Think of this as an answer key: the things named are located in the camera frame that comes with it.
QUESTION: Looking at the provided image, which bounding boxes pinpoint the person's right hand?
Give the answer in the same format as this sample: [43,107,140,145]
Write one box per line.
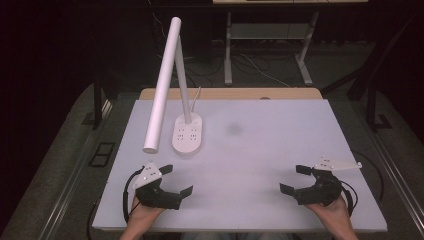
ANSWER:
[305,195,352,232]

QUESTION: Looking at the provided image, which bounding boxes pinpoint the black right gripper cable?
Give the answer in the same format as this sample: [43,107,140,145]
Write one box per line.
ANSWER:
[339,179,359,218]

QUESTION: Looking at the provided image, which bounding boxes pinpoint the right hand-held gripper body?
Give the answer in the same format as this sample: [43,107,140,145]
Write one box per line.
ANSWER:
[294,156,363,206]

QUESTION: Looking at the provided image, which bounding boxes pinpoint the black floor frame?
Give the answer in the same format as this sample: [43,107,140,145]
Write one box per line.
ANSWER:
[87,141,117,168]

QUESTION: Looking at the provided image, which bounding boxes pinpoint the black stand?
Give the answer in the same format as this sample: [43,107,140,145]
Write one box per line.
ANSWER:
[81,74,104,131]
[365,83,394,132]

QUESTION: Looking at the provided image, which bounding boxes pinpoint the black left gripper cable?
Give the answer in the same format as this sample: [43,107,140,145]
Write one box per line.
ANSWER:
[122,166,145,224]

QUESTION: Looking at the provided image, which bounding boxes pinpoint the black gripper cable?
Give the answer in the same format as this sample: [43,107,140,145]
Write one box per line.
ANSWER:
[122,166,145,224]
[339,179,359,218]

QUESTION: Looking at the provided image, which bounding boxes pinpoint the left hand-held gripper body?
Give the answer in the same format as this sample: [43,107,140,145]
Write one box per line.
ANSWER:
[132,161,183,211]

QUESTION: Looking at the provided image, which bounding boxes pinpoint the white lamp cable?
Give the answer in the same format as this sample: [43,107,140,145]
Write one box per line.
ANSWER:
[190,86,203,114]

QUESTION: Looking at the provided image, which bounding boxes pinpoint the white floor cable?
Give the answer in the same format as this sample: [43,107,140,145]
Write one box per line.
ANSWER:
[239,53,292,88]

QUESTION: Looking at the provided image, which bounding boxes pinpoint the person's left hand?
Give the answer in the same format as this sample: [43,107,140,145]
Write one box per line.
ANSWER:
[126,195,165,232]

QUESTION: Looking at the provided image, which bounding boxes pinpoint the grey metal desk frame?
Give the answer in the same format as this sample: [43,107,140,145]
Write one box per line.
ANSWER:
[223,10,320,87]

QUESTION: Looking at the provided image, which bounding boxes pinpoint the white desk lamp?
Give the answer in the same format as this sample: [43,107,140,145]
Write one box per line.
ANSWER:
[142,16,203,156]

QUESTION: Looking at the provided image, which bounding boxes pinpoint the white table board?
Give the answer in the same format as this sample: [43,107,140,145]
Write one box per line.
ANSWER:
[92,98,388,233]

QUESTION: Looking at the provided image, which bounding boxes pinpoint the thin black cable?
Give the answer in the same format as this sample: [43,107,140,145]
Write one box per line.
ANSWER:
[352,150,385,203]

